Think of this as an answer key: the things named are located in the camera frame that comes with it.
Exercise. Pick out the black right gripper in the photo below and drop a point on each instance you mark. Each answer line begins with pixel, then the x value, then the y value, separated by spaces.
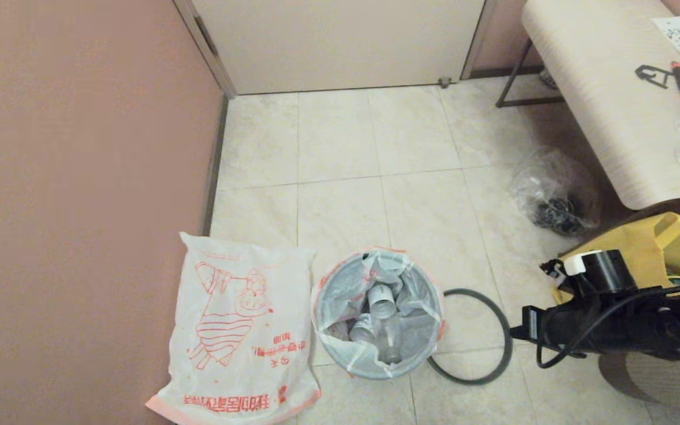
pixel 543 327

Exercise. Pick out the white red-print trash bag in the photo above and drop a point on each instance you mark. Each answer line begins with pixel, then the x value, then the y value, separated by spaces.
pixel 228 307
pixel 340 283

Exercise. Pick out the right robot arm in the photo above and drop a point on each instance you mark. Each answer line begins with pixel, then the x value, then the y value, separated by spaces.
pixel 641 324

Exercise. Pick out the yellow fabric tote bag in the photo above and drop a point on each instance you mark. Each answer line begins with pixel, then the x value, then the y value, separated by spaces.
pixel 653 242

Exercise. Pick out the clear bag with black items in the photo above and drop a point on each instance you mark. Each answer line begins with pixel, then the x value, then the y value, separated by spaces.
pixel 552 189

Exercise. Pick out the flat white red-print trash bag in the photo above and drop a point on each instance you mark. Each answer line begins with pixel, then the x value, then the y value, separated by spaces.
pixel 228 307

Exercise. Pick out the beige ribbed bin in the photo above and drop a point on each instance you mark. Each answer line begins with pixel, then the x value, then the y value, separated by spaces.
pixel 664 383

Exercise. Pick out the clear crushed plastic bottle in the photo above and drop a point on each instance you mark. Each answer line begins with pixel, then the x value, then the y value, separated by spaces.
pixel 362 329
pixel 390 345

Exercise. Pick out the clear bottle with white label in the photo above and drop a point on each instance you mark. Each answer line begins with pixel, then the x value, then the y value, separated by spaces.
pixel 382 302

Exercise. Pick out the beige bench with metal legs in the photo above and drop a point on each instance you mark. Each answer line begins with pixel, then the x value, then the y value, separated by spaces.
pixel 600 77

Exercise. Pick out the small metal door stopper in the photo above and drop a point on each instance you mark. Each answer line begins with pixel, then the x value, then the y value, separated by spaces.
pixel 445 82

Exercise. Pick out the black metal hook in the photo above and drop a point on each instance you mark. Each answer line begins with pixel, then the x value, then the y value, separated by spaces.
pixel 647 74

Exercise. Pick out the white door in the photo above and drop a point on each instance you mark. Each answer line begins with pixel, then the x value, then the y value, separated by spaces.
pixel 340 41

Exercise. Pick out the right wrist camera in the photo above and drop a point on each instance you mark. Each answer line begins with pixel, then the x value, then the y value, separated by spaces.
pixel 552 268

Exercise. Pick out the grey wall baseboard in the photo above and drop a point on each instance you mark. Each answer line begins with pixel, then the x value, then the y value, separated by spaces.
pixel 217 147

